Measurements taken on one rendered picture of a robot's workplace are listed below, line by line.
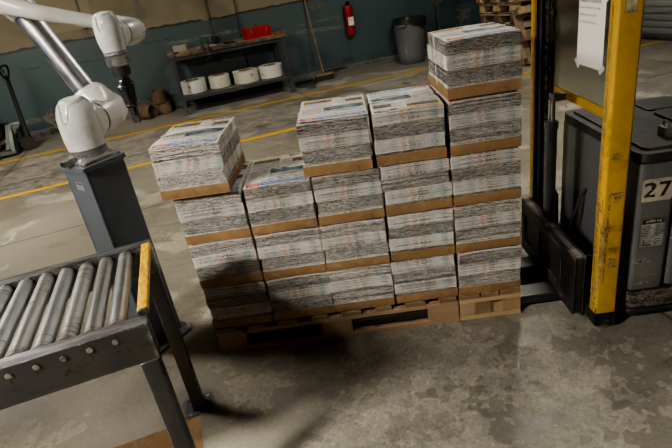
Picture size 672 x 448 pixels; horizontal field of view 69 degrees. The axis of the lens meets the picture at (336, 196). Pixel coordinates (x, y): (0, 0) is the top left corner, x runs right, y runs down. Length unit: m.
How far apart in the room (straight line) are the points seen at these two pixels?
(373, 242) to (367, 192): 0.24
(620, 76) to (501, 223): 0.73
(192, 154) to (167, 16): 6.62
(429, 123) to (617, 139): 0.68
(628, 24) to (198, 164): 1.62
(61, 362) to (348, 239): 1.18
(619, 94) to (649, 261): 0.77
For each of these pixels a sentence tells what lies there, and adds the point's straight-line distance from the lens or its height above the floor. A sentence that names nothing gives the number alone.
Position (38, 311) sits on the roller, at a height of 0.79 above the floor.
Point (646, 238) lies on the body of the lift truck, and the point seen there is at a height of 0.42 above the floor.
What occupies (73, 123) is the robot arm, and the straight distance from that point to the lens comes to 2.33.
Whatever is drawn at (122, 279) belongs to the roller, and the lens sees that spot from 1.72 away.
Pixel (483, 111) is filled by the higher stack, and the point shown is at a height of 1.00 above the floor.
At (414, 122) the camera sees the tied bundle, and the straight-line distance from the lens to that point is 1.99.
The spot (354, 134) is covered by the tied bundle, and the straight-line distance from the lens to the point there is 1.98.
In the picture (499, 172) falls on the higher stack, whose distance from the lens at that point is 2.15.
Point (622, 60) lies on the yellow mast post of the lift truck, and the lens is 1.99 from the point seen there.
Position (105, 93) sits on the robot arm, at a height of 1.24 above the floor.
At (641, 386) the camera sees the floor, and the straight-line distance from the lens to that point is 2.29.
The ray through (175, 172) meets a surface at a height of 0.95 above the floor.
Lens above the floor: 1.56
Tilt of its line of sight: 24 degrees down
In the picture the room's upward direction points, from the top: 9 degrees counter-clockwise
